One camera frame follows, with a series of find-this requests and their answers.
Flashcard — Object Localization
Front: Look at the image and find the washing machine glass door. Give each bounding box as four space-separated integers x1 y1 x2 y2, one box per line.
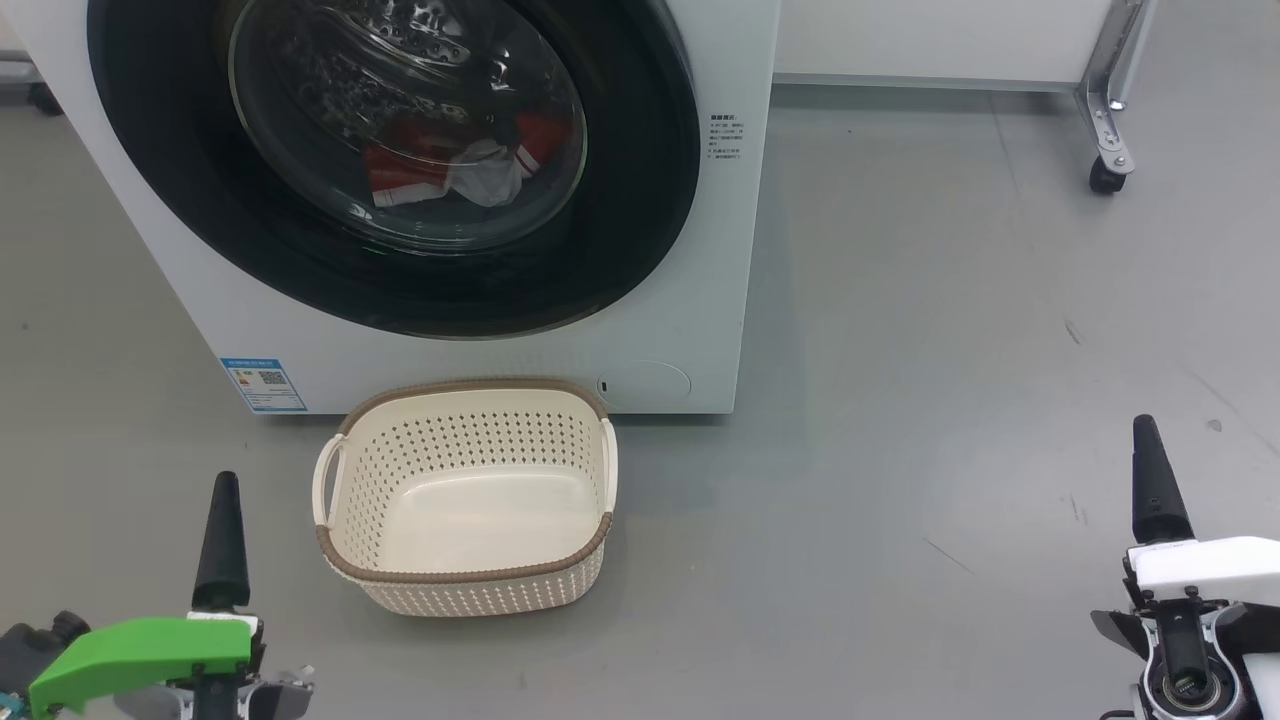
87 0 701 341

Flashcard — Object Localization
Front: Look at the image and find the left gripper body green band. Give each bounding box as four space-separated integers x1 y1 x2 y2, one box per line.
28 612 316 720

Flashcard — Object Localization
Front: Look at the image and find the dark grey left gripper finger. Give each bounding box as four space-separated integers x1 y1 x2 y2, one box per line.
192 471 251 613

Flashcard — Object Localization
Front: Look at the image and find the small black text label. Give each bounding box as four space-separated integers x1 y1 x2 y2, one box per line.
708 112 746 161

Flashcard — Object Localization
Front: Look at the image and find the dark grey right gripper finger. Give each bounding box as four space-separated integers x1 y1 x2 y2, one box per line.
1132 414 1194 546

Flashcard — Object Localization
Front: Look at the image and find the red garment with white trim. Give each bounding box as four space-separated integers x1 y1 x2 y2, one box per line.
362 115 456 209

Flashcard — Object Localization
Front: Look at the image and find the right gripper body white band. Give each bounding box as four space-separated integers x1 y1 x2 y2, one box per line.
1090 537 1280 663

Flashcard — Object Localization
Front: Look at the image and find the round drain filter cover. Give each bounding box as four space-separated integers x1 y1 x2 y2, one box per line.
597 360 692 409

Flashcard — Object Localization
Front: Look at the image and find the cream perforated laundry basket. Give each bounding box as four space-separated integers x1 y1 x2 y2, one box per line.
311 377 619 618

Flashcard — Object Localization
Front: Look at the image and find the white front-load washing machine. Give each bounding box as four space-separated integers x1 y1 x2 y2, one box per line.
0 0 781 416

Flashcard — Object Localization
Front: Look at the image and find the white garment with red sleeve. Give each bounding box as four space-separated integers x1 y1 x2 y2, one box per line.
445 112 571 209

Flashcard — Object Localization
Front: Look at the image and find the silver metal cart leg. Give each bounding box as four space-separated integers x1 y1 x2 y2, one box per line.
1075 0 1161 173

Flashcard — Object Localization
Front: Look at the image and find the white cart panel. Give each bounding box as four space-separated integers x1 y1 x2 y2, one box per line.
775 0 1116 93

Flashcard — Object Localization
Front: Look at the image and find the blue energy label sticker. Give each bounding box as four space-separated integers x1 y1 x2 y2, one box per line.
220 357 308 413

